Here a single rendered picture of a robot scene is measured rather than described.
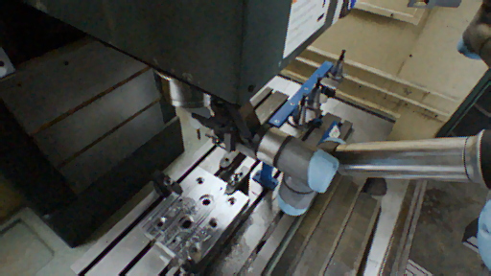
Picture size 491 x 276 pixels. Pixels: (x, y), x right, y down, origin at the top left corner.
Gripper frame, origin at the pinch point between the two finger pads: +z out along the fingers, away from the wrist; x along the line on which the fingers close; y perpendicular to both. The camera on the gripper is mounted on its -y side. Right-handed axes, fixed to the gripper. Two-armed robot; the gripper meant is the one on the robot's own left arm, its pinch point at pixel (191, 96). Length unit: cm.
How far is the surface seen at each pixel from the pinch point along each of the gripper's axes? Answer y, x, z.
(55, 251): 82, -39, 48
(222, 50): -24.0, -12.6, -18.4
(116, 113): 30, 3, 41
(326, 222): 68, 32, -40
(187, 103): -5.1, -6.6, -5.3
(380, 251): 75, 38, -64
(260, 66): -20.7, -8.2, -21.3
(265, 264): 53, -3, -29
